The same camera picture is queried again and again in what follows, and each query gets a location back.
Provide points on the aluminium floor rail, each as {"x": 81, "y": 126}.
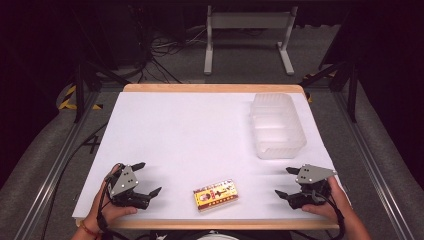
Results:
{"x": 370, "y": 160}
{"x": 55, "y": 170}

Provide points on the white metal stand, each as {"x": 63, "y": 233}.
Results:
{"x": 249, "y": 20}

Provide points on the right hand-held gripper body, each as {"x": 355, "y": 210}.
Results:
{"x": 311, "y": 174}

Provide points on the translucent plastic container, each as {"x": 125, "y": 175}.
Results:
{"x": 277, "y": 126}

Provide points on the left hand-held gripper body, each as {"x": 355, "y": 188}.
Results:
{"x": 124, "y": 182}

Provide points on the yellow and red snack box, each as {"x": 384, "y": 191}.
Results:
{"x": 216, "y": 195}

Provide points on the white table sheet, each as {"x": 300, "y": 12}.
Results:
{"x": 183, "y": 133}

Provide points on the person's left hand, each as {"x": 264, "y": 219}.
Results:
{"x": 110, "y": 212}

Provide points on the yellow black hazard tape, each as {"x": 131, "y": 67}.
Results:
{"x": 69, "y": 100}

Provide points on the black metal stand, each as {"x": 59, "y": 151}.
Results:
{"x": 351, "y": 90}
{"x": 80, "y": 90}

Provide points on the person's right hand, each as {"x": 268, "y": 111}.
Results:
{"x": 328, "y": 208}

